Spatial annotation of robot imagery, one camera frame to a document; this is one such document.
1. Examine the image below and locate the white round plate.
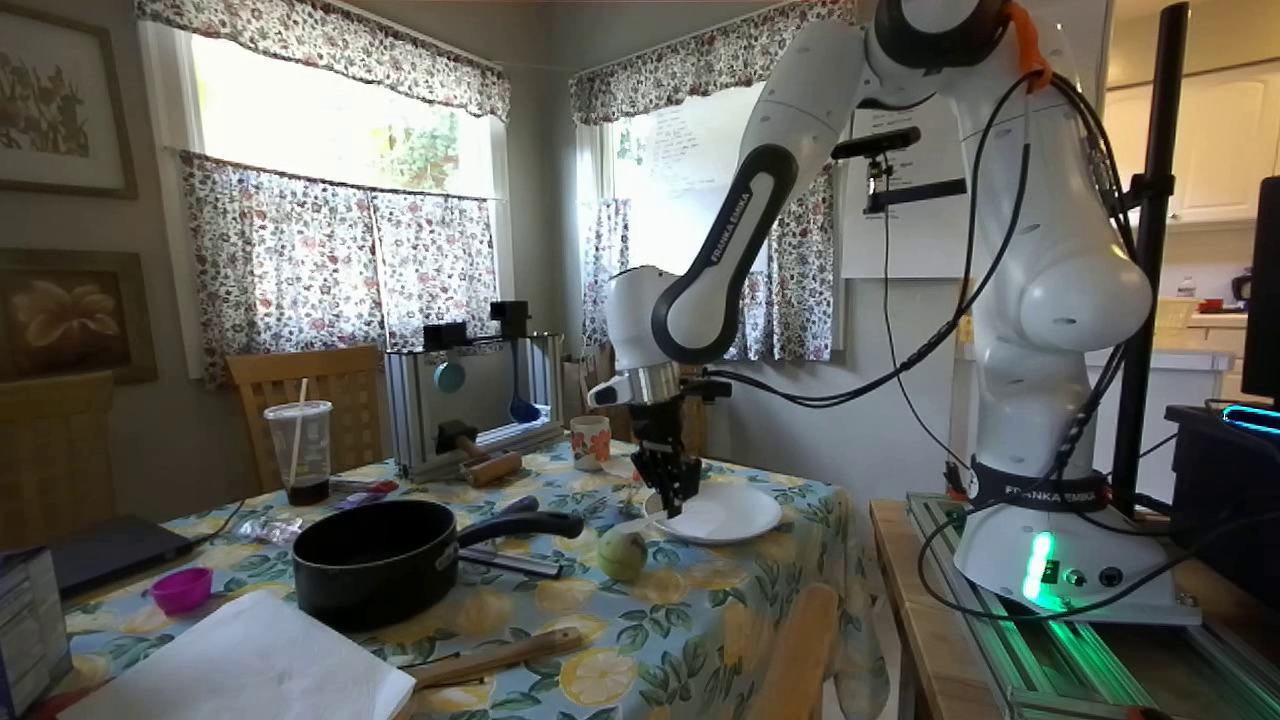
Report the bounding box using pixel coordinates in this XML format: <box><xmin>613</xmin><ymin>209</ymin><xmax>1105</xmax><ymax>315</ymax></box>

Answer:
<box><xmin>653</xmin><ymin>476</ymin><xmax>790</xmax><ymax>550</ymax></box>

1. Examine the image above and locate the white paper stack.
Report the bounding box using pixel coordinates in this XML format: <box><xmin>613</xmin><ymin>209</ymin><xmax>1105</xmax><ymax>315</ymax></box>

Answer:
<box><xmin>55</xmin><ymin>589</ymin><xmax>421</xmax><ymax>720</ymax></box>

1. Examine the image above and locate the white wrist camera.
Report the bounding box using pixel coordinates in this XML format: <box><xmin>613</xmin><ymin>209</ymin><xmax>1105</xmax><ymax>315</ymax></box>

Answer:
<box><xmin>586</xmin><ymin>371</ymin><xmax>645</xmax><ymax>413</ymax></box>

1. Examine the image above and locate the black stand pole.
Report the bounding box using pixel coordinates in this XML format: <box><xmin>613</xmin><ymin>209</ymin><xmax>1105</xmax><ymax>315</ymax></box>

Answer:
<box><xmin>1080</xmin><ymin>0</ymin><xmax>1193</xmax><ymax>516</ymax></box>

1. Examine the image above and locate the white kitchen cabinet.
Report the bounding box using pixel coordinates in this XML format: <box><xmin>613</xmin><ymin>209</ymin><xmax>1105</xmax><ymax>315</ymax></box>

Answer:
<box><xmin>1094</xmin><ymin>55</ymin><xmax>1280</xmax><ymax>227</ymax></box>

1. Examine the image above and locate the clear plastic cup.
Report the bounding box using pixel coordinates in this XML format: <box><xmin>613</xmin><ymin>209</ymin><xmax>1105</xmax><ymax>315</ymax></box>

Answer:
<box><xmin>260</xmin><ymin>398</ymin><xmax>335</xmax><ymax>507</ymax></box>

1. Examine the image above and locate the white drinking straw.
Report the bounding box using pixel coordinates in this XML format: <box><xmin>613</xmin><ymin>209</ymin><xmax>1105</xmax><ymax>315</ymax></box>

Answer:
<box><xmin>284</xmin><ymin>377</ymin><xmax>311</xmax><ymax>493</ymax></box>

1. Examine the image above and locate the wooden rolling pin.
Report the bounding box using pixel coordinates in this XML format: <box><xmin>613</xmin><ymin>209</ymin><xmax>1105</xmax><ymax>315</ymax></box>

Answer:
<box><xmin>456</xmin><ymin>449</ymin><xmax>530</xmax><ymax>493</ymax></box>

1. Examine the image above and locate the blue ladle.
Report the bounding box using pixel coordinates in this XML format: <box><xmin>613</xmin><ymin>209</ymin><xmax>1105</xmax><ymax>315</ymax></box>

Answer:
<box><xmin>510</xmin><ymin>354</ymin><xmax>548</xmax><ymax>427</ymax></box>

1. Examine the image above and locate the black clamp bar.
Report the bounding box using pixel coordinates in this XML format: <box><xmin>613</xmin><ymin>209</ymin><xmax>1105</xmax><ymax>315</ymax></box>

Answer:
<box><xmin>421</xmin><ymin>296</ymin><xmax>536</xmax><ymax>358</ymax></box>

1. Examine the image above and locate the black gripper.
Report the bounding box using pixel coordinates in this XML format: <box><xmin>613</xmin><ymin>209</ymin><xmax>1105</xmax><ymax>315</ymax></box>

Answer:
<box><xmin>628</xmin><ymin>398</ymin><xmax>709</xmax><ymax>516</ymax></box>

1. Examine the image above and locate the small purple cup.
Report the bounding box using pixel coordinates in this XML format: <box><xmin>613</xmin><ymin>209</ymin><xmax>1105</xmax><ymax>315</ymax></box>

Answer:
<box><xmin>150</xmin><ymin>564</ymin><xmax>217</xmax><ymax>620</ymax></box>

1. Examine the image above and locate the yellow-green ball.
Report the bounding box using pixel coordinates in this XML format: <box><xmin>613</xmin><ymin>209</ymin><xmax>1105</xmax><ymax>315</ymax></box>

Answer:
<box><xmin>594</xmin><ymin>530</ymin><xmax>653</xmax><ymax>589</ymax></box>

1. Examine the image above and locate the white printed carton box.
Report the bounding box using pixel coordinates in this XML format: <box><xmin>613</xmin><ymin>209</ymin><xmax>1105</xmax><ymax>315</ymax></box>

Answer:
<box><xmin>0</xmin><ymin>544</ymin><xmax>71</xmax><ymax>720</ymax></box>

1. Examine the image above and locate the black stereo camera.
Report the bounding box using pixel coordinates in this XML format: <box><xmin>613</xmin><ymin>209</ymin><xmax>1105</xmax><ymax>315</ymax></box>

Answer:
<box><xmin>831</xmin><ymin>123</ymin><xmax>923</xmax><ymax>164</ymax></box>

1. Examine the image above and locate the black saucepan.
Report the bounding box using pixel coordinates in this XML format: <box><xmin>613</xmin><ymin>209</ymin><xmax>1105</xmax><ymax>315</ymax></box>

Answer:
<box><xmin>290</xmin><ymin>496</ymin><xmax>587</xmax><ymax>631</ymax></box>

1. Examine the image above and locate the black handled tool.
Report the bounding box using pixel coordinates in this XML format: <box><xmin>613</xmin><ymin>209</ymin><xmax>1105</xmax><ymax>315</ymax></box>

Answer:
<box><xmin>438</xmin><ymin>421</ymin><xmax>490</xmax><ymax>455</ymax></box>

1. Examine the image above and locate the wooden spoon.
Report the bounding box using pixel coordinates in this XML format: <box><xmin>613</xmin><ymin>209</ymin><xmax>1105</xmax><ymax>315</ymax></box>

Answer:
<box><xmin>413</xmin><ymin>625</ymin><xmax>594</xmax><ymax>694</ymax></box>

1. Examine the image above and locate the black equipment case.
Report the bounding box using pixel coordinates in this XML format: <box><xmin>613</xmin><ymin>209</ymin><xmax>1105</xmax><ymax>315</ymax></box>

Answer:
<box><xmin>1164</xmin><ymin>401</ymin><xmax>1280</xmax><ymax>603</ymax></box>

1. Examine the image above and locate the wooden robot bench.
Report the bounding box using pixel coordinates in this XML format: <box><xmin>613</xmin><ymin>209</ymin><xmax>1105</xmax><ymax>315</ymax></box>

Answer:
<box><xmin>864</xmin><ymin>493</ymin><xmax>1280</xmax><ymax>720</ymax></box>

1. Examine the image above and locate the black notebook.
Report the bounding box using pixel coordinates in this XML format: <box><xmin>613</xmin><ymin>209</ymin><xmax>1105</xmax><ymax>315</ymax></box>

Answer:
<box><xmin>35</xmin><ymin>516</ymin><xmax>197</xmax><ymax>600</ymax></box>

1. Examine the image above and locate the framed golden plant picture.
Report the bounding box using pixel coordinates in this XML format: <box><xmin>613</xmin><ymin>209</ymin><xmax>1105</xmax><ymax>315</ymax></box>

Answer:
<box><xmin>0</xmin><ymin>0</ymin><xmax>137</xmax><ymax>202</ymax></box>

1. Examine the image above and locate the floral cafe curtain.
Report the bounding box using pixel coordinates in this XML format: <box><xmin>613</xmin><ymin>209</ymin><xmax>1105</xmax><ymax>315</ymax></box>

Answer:
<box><xmin>575</xmin><ymin>174</ymin><xmax>845</xmax><ymax>371</ymax></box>
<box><xmin>176</xmin><ymin>147</ymin><xmax>499</xmax><ymax>386</ymax></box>

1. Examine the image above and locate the black monitor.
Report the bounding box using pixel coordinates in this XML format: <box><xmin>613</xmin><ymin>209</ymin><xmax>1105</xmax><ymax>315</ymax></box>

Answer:
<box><xmin>1238</xmin><ymin>174</ymin><xmax>1280</xmax><ymax>403</ymax></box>

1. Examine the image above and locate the white mug orange flower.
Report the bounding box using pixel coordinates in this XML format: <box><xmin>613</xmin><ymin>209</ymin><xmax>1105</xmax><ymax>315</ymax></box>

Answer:
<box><xmin>568</xmin><ymin>413</ymin><xmax>616</xmax><ymax>473</ymax></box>

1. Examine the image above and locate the wooden dining chair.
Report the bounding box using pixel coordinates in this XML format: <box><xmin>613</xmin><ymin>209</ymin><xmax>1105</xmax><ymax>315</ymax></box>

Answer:
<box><xmin>746</xmin><ymin>581</ymin><xmax>850</xmax><ymax>720</ymax></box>
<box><xmin>603</xmin><ymin>391</ymin><xmax>713</xmax><ymax>460</ymax></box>
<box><xmin>0</xmin><ymin>371</ymin><xmax>118</xmax><ymax>551</ymax></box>
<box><xmin>226</xmin><ymin>349</ymin><xmax>394</xmax><ymax>493</ymax></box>

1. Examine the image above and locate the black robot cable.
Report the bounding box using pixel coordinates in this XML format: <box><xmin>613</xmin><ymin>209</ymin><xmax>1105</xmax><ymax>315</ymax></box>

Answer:
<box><xmin>697</xmin><ymin>72</ymin><xmax>1203</xmax><ymax>631</ymax></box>

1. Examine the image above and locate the lemon print tablecloth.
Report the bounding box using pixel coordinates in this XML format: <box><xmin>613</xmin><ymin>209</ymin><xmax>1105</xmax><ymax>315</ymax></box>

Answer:
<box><xmin>25</xmin><ymin>436</ymin><xmax>913</xmax><ymax>720</ymax></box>

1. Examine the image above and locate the framed flower picture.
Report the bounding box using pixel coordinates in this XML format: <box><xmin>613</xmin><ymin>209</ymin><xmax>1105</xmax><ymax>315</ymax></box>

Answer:
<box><xmin>0</xmin><ymin>249</ymin><xmax>160</xmax><ymax>390</ymax></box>

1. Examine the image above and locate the floral curtain valance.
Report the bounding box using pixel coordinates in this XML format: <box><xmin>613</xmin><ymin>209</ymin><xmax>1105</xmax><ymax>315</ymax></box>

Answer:
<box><xmin>131</xmin><ymin>0</ymin><xmax>515</xmax><ymax>129</ymax></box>
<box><xmin>568</xmin><ymin>0</ymin><xmax>873</xmax><ymax>129</ymax></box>

